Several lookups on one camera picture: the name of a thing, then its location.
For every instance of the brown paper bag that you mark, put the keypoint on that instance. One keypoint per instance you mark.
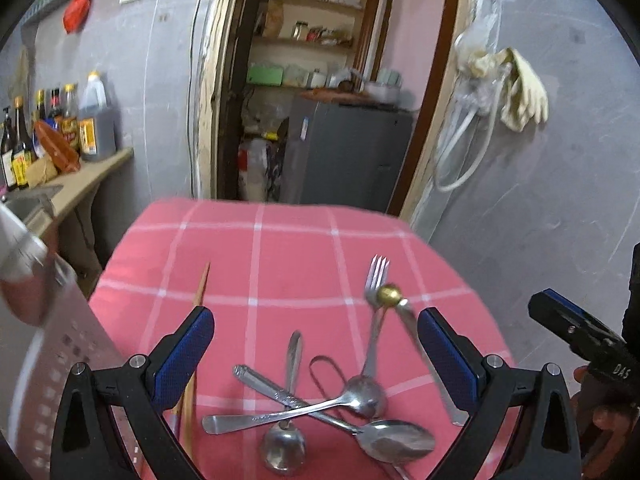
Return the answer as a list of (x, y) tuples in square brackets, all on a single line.
[(42, 172)]

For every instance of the perforated metal utensil holder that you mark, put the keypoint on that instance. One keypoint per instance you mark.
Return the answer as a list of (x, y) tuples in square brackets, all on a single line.
[(75, 340)]

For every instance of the dark sauce bottle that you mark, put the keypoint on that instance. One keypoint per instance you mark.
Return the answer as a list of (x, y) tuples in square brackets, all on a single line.
[(55, 107), (21, 160), (40, 107), (6, 150), (70, 110)]

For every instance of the person's right hand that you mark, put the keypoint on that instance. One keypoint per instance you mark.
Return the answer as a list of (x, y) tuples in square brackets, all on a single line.
[(607, 422)]

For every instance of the small metal spoon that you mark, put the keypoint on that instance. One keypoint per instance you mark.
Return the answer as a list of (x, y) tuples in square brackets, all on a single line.
[(365, 395)]

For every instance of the pink checked tablecloth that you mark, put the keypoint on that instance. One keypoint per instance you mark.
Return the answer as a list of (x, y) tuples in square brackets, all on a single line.
[(280, 270)]

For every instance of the small metal ladle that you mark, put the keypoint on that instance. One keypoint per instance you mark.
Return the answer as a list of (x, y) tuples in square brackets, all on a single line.
[(282, 447)]

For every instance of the metal sink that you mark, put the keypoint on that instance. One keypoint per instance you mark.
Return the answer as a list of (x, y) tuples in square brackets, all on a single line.
[(25, 205)]

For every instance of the large metal spoon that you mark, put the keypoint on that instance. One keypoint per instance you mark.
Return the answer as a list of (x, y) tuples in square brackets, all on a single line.
[(397, 442)]

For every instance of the wooden shelf unit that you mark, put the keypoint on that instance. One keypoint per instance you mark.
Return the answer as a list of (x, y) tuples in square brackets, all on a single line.
[(310, 2)]

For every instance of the gold-knobbed metal utensil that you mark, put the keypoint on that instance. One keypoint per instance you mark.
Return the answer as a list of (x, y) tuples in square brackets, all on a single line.
[(390, 295)]

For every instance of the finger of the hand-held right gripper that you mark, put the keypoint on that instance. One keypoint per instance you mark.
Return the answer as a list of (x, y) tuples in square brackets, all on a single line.
[(565, 317)]

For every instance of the wooden chopstick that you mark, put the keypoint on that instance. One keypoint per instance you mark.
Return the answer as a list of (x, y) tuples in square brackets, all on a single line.
[(204, 282), (186, 410)]

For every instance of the green box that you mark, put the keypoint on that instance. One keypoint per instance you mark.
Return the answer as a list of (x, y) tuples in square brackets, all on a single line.
[(265, 74)]

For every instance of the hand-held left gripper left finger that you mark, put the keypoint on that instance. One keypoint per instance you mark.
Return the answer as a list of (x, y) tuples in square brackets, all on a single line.
[(185, 355)]

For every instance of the grey refrigerator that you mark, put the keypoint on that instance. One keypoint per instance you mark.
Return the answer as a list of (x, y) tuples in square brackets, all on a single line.
[(345, 155)]

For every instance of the white sack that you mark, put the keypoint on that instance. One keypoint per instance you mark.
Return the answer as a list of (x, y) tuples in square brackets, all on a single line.
[(254, 170)]

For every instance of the clear plastic bag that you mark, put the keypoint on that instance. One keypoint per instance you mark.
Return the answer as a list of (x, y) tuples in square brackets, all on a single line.
[(480, 20)]

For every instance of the metal pot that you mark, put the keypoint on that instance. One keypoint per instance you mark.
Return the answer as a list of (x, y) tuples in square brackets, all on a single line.
[(382, 92)]

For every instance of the large dark vinegar jug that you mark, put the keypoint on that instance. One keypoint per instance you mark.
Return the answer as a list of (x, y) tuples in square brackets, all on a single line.
[(97, 125)]

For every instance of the glass jar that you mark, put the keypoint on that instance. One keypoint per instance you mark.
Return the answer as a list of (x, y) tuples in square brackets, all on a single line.
[(300, 30)]

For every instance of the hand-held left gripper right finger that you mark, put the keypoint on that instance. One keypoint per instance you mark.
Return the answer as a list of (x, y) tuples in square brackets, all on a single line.
[(445, 360)]

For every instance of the cream rubber gloves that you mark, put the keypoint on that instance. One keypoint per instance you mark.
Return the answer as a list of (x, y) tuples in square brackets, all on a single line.
[(525, 90)]

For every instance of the red hanging cloth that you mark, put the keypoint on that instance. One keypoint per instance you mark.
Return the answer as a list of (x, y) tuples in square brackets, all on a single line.
[(80, 5)]

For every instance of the metal fork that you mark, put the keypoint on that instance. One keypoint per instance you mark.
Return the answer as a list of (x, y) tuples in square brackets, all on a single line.
[(379, 272)]

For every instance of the red snack packet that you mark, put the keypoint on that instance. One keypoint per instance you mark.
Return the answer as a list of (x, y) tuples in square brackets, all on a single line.
[(57, 147)]

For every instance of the wooden door frame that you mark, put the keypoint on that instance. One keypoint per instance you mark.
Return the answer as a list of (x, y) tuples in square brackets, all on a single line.
[(222, 110)]

